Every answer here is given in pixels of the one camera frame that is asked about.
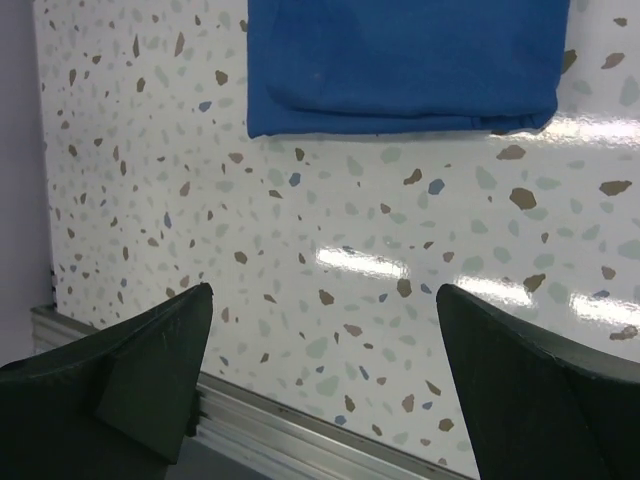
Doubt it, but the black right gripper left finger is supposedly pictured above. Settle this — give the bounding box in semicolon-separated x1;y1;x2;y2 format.
1;283;213;479

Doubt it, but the aluminium frame rail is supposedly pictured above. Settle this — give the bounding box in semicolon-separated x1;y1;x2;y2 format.
29;303;481;480

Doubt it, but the blue surgical drape cloth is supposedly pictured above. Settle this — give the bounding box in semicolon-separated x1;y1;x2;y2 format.
247;1;569;138

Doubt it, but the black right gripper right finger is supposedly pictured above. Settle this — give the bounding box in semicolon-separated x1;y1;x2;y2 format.
436;284;639;479

